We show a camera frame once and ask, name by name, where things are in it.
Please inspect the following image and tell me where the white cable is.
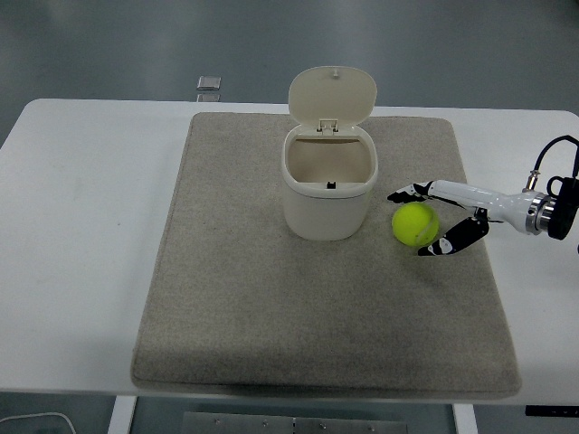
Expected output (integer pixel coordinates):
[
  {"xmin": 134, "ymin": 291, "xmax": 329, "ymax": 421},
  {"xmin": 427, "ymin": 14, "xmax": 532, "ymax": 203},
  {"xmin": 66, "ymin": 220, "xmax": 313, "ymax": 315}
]
[{"xmin": 0, "ymin": 411, "xmax": 76, "ymax": 434}]

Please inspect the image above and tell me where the black table control panel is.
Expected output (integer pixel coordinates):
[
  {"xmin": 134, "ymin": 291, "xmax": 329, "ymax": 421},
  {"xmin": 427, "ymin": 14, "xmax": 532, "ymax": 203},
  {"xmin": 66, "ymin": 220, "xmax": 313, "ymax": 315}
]
[{"xmin": 525, "ymin": 405, "xmax": 579, "ymax": 417}]

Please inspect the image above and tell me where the white table leg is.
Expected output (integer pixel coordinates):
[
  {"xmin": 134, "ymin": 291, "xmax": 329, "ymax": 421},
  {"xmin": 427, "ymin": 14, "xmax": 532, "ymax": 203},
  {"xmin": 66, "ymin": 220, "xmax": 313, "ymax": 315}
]
[
  {"xmin": 451, "ymin": 403, "xmax": 476, "ymax": 434},
  {"xmin": 108, "ymin": 395, "xmax": 139, "ymax": 434}
]

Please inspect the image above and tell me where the yellow-green tennis ball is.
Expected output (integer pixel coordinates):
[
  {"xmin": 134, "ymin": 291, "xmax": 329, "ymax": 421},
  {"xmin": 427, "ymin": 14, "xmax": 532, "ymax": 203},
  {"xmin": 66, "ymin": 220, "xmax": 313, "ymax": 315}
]
[{"xmin": 391, "ymin": 202, "xmax": 440, "ymax": 248}]

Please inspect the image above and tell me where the beige fabric mat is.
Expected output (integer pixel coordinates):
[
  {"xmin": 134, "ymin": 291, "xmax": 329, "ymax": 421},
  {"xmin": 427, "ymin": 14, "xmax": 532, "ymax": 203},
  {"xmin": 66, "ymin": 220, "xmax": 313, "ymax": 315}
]
[{"xmin": 129, "ymin": 111, "xmax": 523, "ymax": 400}]

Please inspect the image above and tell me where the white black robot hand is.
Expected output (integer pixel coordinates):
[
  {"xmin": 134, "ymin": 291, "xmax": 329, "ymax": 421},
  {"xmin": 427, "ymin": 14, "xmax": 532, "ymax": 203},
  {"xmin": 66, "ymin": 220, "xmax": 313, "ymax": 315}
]
[{"xmin": 387, "ymin": 179, "xmax": 531, "ymax": 258}]

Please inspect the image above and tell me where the grey metal plate with screws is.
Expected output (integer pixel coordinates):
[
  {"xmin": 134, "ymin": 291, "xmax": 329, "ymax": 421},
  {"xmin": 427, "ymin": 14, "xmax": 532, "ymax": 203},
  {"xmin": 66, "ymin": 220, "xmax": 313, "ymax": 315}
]
[{"xmin": 182, "ymin": 411, "xmax": 410, "ymax": 434}]

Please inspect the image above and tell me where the cream plastic bin with lid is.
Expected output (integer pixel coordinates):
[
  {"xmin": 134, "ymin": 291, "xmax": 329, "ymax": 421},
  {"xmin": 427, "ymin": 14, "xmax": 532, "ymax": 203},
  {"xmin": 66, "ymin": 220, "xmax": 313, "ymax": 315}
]
[{"xmin": 280, "ymin": 66, "xmax": 379, "ymax": 241}]

